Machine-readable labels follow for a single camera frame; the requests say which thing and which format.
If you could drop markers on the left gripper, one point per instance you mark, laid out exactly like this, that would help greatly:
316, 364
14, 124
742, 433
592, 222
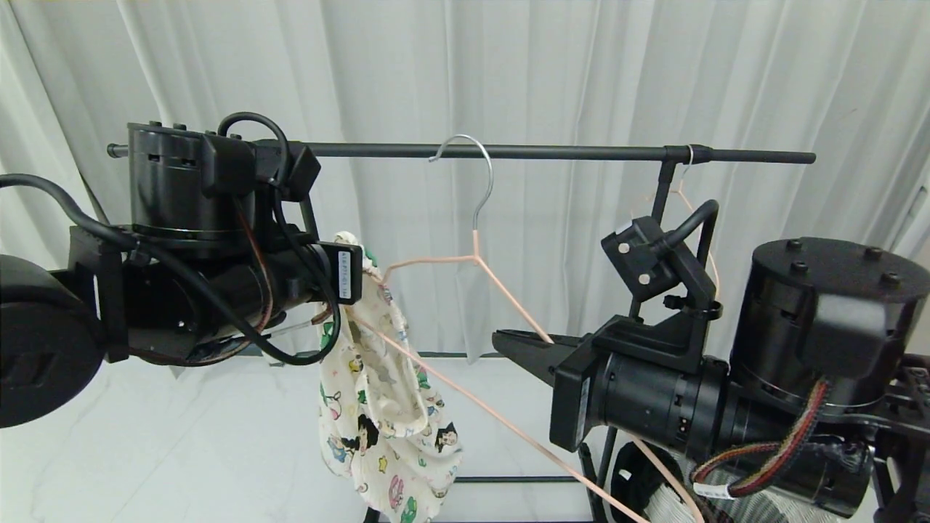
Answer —
352, 276

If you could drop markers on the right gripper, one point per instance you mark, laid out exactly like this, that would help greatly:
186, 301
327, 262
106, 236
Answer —
654, 403

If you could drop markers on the cream printed garment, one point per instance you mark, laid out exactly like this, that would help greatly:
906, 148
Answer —
378, 407

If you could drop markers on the pink clothes hanger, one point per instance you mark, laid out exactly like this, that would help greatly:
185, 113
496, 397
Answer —
512, 297
715, 270

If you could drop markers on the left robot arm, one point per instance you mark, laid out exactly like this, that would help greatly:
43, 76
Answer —
189, 189

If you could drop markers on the white laundry basket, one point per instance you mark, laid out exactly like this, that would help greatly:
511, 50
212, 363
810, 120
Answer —
672, 508

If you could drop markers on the black clothes rack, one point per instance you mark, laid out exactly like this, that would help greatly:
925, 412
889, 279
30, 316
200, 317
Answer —
581, 152

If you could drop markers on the black garment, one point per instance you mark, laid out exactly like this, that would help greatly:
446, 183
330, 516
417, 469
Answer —
632, 494

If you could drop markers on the white curtain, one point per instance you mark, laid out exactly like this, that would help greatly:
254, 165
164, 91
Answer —
508, 73

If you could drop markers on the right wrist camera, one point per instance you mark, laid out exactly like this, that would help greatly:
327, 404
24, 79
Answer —
654, 261

